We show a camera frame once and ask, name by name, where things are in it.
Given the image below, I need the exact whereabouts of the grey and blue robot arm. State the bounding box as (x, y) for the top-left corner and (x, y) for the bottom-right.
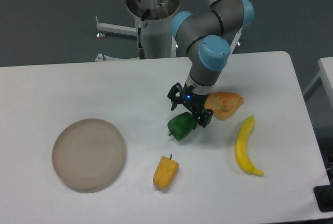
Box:
(126, 0), (254, 127)

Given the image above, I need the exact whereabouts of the beige round plate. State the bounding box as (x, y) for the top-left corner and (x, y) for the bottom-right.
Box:
(52, 118), (126, 193)

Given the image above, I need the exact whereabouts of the green bell pepper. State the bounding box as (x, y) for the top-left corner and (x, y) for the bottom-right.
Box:
(167, 112), (197, 141)

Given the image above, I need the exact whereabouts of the white side table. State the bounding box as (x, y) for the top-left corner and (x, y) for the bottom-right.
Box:
(302, 57), (332, 104)

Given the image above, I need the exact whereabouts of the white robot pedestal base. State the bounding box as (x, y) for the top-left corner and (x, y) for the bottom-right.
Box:
(96, 0), (180, 59)

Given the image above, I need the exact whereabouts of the black device at table edge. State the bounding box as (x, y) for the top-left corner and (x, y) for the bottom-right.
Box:
(313, 185), (332, 213)

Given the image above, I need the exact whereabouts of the orange pastry bread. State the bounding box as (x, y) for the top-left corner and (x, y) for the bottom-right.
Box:
(204, 91), (244, 121)

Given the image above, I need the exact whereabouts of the yellow bell pepper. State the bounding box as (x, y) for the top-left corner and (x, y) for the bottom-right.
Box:
(153, 154), (179, 190)

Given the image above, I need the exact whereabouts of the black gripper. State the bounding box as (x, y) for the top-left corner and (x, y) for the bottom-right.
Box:
(167, 83), (214, 128)

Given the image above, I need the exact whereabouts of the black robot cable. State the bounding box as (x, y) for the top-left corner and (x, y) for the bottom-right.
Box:
(136, 9), (150, 60)

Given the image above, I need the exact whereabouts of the yellow banana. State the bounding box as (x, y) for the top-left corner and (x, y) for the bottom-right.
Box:
(234, 115), (264, 177)

